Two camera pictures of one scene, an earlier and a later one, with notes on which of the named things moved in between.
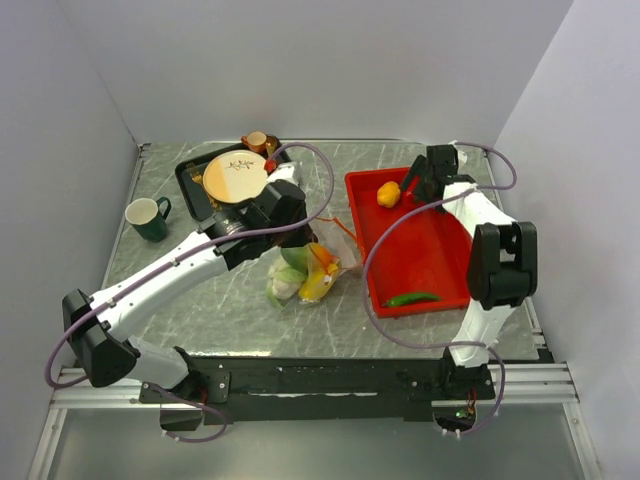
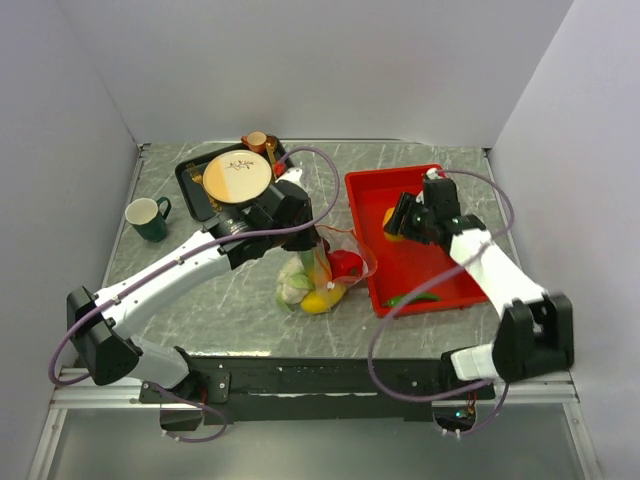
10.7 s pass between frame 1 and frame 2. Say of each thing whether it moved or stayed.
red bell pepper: moved
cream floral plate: stayed
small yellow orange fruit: moved
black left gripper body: stayed
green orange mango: moved
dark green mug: stayed
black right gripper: moved
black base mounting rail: stayed
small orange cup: stayed
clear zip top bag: moved
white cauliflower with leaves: moved
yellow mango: moved
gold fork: stayed
